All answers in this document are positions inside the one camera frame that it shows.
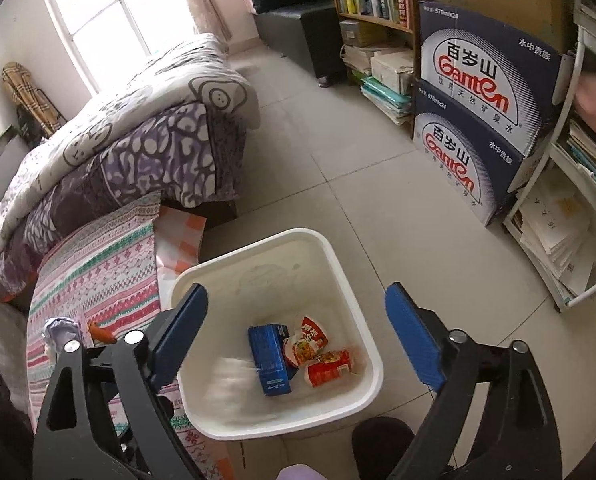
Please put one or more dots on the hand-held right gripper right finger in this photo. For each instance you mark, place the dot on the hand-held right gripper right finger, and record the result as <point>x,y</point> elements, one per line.
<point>412,340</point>

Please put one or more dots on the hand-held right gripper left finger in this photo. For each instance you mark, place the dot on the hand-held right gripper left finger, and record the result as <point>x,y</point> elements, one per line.
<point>178,330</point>

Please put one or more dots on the small orange wrapper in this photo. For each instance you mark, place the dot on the small orange wrapper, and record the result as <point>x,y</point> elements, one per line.
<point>100,333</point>

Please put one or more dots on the red snack packet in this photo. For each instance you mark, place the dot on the red snack packet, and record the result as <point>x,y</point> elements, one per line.
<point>328,367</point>
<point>308,340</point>

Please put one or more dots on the blue drink carton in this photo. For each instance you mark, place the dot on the blue drink carton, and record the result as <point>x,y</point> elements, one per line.
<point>268,360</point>

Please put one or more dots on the white plastic bin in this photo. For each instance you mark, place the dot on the white plastic bin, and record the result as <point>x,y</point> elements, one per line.
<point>278,270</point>

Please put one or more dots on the grey tissue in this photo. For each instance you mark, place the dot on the grey tissue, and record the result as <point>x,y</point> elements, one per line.
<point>60,330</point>

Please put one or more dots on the orange checkered box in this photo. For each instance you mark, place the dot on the orange checkered box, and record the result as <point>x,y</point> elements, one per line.
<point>178,245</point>

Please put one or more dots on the striped patterned tablecloth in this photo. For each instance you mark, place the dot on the striped patterned tablecloth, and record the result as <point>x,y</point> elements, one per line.
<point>93,280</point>

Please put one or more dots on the dark round object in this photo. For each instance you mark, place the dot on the dark round object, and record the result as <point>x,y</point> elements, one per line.
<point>382,435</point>

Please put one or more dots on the lilac cloth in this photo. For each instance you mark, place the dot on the lilac cloth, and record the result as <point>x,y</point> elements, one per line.
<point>300,474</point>

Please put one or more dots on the grey textured cloth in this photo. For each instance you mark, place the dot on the grey textured cloth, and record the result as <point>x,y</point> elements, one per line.
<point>3,330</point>

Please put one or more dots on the purple patterned blanket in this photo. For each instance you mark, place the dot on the purple patterned blanket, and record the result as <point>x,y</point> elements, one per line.
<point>178,150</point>

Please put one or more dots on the pile of white papers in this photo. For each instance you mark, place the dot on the pile of white papers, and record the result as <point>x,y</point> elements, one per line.
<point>552,225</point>

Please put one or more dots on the blue water carton box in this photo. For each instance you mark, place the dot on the blue water carton box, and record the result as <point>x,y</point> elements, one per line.
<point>452,160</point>
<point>477,70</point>

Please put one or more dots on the white cartoon quilt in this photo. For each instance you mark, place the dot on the white cartoon quilt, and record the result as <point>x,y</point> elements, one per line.
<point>128,105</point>

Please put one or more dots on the stack of teal books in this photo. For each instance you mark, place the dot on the stack of teal books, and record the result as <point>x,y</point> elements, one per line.
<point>385,102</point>

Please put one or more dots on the dark hanging bag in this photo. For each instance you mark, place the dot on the dark hanging bag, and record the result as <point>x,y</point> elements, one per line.
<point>28,125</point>

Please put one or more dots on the books on white rack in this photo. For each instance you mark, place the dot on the books on white rack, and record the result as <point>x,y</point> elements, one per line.
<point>592,155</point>

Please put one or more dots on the white box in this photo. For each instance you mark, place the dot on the white box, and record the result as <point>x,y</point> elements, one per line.
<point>392,72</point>

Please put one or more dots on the plaid garment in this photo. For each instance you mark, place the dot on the plaid garment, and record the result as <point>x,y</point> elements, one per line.
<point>23,85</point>

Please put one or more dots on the window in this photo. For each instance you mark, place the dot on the window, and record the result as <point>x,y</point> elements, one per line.
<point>108,20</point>

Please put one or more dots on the black bench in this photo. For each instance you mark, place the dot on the black bench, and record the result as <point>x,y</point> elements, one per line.
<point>298,35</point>

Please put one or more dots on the wooden bookshelf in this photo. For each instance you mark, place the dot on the wooden bookshelf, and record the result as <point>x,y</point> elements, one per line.
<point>372,21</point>

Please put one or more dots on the white metal rack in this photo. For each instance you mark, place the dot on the white metal rack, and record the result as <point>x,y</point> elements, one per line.
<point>575,60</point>

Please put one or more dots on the beige curtain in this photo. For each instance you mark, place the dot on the beige curtain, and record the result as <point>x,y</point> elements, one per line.
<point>208,0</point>

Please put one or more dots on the brown cardboard box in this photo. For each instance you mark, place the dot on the brown cardboard box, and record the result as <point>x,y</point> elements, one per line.
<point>527,5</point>

